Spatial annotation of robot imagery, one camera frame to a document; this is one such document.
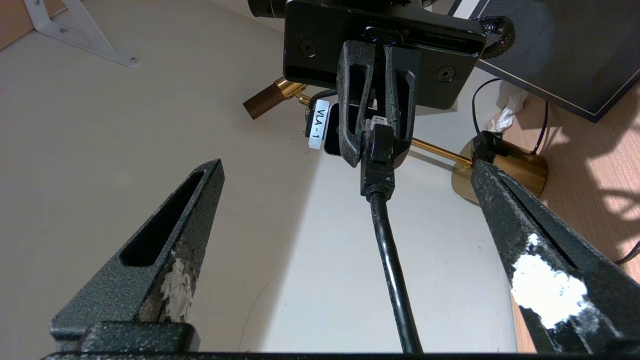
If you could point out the white metal shelf bracket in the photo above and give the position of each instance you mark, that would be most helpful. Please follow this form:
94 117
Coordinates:
92 25

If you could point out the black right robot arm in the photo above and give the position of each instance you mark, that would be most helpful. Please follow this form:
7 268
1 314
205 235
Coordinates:
265 6

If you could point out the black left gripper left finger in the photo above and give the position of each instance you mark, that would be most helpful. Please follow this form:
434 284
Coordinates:
115 295

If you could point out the brass desk lamp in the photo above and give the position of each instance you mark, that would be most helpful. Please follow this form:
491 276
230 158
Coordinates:
520 167

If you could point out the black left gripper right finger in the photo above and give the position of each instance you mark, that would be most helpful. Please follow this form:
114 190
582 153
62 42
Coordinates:
575 300

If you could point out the brown wooden shelf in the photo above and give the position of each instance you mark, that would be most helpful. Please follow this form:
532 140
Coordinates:
15 20

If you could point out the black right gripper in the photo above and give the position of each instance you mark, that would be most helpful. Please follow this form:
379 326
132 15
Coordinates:
310 30

